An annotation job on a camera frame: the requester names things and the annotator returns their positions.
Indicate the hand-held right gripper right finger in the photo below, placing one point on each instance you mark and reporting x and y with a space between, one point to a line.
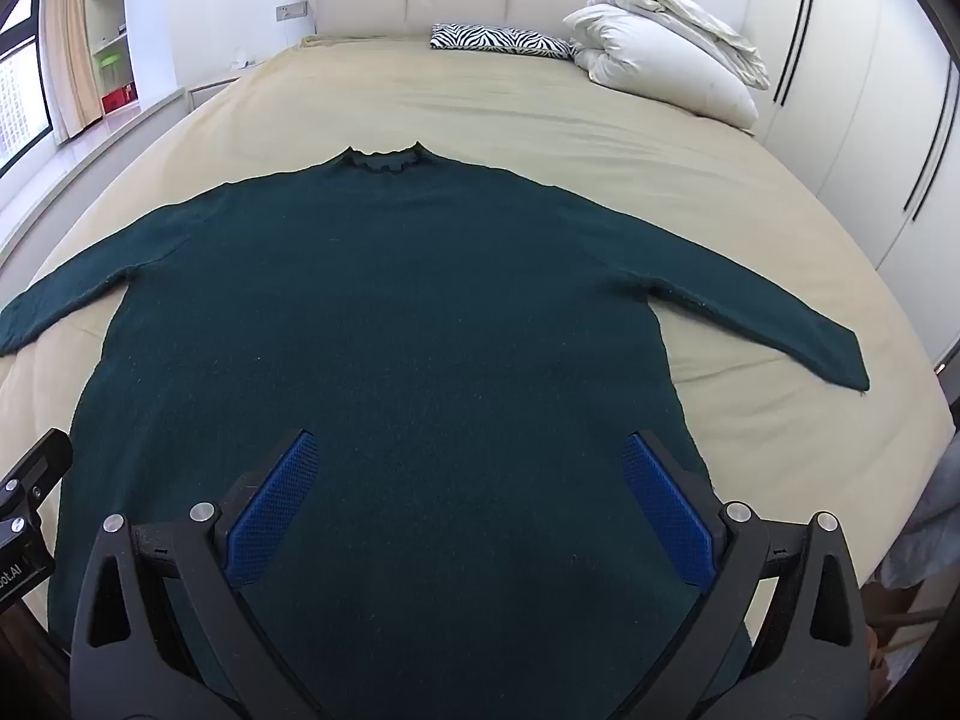
667 510

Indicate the wall switch panel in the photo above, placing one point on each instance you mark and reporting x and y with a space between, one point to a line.
291 12

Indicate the red box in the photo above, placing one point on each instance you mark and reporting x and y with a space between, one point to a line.
118 99

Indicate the white folded duvet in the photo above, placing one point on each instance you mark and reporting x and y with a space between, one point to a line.
660 52

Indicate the bed with beige sheet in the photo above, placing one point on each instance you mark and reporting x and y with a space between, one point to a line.
525 112

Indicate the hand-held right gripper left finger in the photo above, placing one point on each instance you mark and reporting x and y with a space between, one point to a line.
274 510

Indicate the beige curtain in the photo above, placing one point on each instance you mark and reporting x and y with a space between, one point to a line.
71 45

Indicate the dark green knit sweater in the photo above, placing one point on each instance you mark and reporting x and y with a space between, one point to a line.
390 300

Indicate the white open bookshelf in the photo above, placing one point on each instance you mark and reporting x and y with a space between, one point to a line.
109 7

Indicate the zebra print pillow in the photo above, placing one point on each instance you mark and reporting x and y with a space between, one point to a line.
499 40

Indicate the window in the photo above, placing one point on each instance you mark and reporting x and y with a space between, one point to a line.
19 90

